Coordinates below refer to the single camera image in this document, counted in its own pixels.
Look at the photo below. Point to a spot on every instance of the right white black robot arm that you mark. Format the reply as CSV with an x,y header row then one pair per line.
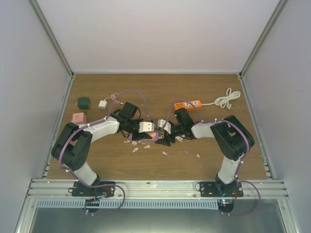
x,y
233,139

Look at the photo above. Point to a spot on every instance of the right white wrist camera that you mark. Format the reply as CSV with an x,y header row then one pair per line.
x,y
164,123

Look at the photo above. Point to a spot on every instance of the pink cube socket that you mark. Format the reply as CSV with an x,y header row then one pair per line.
x,y
79,118

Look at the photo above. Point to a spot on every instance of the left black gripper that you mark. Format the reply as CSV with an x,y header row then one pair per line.
x,y
142,136

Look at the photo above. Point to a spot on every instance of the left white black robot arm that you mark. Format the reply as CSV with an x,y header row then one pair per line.
x,y
72,146

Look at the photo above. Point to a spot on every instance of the small pink plug adapter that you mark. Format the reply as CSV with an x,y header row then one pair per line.
x,y
153,135

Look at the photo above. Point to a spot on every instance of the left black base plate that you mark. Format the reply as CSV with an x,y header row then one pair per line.
x,y
79,190

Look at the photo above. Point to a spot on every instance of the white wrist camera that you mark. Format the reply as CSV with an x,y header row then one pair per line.
x,y
164,123
146,127

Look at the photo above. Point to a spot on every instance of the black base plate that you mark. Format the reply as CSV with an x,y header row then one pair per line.
x,y
211,189
79,190

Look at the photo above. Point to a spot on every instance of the green cube plug adapter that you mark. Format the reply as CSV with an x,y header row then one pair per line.
x,y
83,103

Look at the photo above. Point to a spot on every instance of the purple power strip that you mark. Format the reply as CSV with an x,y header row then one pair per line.
x,y
142,139

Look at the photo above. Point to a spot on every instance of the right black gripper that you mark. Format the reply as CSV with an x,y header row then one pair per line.
x,y
165,141

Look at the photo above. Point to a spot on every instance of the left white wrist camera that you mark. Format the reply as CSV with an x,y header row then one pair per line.
x,y
146,127

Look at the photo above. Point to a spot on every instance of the grey slotted cable duct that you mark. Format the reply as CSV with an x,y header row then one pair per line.
x,y
129,204

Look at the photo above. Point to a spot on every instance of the orange power strip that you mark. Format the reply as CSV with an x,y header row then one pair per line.
x,y
188,105

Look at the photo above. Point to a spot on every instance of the aluminium front rail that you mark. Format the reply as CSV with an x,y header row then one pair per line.
x,y
150,189

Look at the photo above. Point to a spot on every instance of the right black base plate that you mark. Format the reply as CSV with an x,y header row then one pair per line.
x,y
211,189

